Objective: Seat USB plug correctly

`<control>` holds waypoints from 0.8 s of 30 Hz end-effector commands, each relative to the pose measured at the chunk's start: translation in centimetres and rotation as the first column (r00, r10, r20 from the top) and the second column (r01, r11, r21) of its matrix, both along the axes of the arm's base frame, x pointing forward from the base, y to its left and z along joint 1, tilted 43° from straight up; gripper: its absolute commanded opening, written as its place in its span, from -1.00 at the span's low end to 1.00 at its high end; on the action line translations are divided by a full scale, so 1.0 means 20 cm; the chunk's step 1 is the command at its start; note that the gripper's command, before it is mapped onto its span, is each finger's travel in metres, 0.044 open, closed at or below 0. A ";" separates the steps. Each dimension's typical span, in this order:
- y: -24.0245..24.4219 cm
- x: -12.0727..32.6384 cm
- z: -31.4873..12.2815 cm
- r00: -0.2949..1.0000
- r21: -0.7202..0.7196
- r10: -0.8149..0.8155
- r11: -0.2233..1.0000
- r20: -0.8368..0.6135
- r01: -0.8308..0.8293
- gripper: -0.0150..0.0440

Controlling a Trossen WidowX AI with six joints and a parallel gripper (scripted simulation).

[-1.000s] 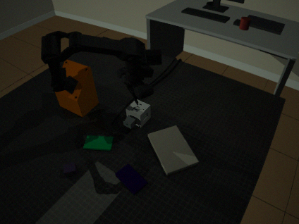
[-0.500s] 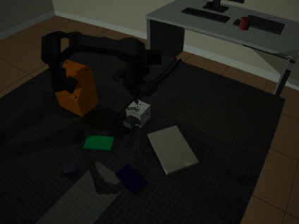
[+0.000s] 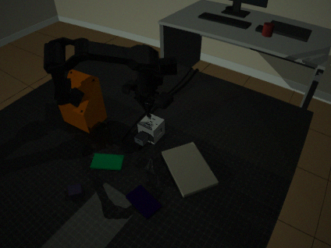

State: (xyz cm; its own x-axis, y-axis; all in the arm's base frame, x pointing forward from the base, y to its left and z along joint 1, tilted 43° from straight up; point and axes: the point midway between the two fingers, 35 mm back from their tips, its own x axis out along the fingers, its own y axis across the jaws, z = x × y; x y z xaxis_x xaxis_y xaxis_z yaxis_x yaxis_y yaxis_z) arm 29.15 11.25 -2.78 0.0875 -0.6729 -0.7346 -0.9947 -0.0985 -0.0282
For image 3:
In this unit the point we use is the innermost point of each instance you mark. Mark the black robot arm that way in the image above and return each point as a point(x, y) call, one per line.
point(141, 58)

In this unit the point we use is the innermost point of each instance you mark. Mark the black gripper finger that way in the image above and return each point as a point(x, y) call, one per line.
point(141, 101)
point(148, 105)

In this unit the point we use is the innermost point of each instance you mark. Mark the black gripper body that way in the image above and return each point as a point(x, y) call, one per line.
point(147, 88)

